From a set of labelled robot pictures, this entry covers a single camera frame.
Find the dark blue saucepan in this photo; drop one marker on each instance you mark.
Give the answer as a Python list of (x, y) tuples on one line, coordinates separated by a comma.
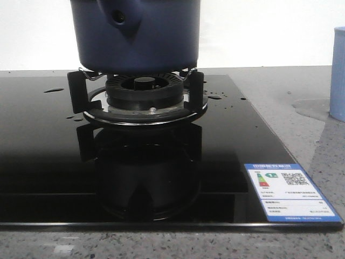
[(137, 37)]

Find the light blue ribbed cup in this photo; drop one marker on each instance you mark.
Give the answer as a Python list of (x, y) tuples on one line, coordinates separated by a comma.
[(337, 80)]

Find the black gas burner head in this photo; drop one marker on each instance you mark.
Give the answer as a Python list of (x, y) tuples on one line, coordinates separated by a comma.
[(144, 92)]

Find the black pan support grate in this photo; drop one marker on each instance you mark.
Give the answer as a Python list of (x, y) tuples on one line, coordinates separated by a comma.
[(96, 109)]

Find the black glass gas hob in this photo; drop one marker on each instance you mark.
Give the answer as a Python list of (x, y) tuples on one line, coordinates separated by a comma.
[(58, 172)]

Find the blue energy label sticker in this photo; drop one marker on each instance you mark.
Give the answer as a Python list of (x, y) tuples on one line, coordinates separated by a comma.
[(287, 194)]

